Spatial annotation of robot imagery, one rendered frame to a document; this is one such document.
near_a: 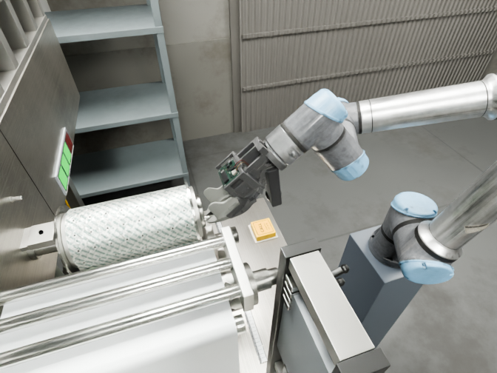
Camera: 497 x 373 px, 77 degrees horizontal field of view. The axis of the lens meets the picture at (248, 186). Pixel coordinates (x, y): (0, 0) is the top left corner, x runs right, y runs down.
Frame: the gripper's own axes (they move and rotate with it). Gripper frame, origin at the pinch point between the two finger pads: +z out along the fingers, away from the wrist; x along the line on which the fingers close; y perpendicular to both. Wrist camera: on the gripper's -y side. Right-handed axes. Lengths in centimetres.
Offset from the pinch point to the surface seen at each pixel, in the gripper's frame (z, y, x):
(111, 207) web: 10.5, 18.1, -2.3
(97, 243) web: 15.0, 17.9, 3.4
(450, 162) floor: -102, -244, -105
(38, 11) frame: 14, 42, -87
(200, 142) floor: 57, -113, -206
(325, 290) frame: -17.8, 11.0, 32.3
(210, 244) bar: -10.3, 19.2, 23.1
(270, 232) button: 3.8, -37.8, -15.0
